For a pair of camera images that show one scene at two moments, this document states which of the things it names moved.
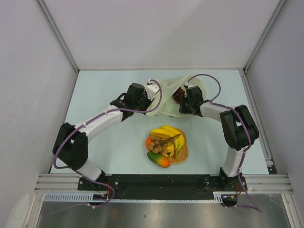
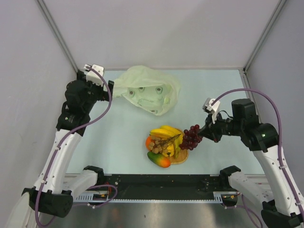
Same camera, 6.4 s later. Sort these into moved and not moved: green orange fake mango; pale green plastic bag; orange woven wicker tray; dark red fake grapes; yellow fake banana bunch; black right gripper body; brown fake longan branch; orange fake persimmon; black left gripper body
Moved: black left gripper body; dark red fake grapes; black right gripper body; pale green plastic bag
Not moved: orange woven wicker tray; orange fake persimmon; green orange fake mango; yellow fake banana bunch; brown fake longan branch
